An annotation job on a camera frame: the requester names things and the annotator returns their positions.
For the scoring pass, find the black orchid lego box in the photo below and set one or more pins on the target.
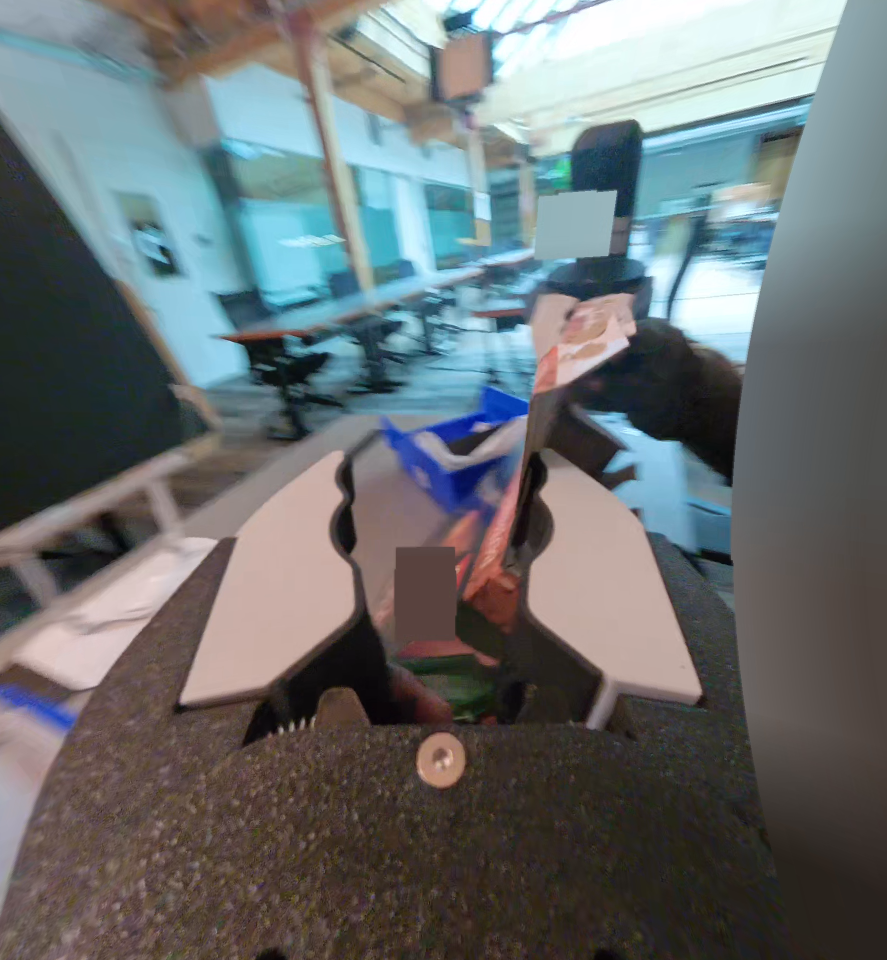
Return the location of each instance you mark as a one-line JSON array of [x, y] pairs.
[[578, 345]]

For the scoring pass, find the black office chair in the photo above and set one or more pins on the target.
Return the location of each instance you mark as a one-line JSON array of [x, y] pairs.
[[278, 360]]

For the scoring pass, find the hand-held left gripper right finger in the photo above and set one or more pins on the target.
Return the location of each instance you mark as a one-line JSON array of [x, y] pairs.
[[608, 592]]

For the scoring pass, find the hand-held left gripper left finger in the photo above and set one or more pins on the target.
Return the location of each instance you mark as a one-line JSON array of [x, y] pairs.
[[278, 585]]

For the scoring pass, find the light stand with panel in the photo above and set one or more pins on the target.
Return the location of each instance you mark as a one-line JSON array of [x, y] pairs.
[[462, 64]]

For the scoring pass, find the white panel foot plate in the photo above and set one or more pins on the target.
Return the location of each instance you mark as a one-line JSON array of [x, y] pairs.
[[128, 607]]

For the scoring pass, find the heap of white paper bags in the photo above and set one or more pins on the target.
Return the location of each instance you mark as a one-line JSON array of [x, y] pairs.
[[473, 442]]

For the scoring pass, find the wooden table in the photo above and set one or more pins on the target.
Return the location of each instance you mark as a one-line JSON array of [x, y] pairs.
[[353, 307]]

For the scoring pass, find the black phone icon sign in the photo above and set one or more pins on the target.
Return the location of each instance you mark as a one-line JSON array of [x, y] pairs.
[[151, 240]]

